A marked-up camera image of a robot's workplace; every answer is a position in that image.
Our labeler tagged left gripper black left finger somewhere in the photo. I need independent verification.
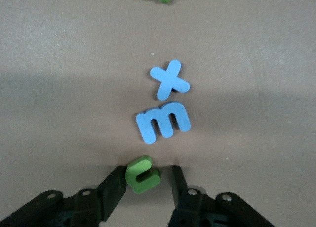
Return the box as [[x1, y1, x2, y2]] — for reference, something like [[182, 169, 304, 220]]
[[0, 165, 128, 227]]

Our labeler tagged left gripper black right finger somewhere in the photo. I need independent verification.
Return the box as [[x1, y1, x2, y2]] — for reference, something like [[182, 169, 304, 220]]
[[167, 164, 276, 227]]

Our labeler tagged green foam letter n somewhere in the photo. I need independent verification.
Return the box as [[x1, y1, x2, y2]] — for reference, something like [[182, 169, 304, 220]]
[[125, 155, 162, 194]]

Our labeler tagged blue foam letter m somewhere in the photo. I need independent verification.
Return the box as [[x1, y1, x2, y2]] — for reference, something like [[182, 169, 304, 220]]
[[136, 102, 192, 145]]

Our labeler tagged blue foam letter x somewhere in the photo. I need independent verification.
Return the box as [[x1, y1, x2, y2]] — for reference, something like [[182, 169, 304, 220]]
[[150, 59, 191, 101]]

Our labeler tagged brown table mat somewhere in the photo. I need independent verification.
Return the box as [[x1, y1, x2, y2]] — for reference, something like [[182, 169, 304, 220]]
[[0, 0, 316, 227]]

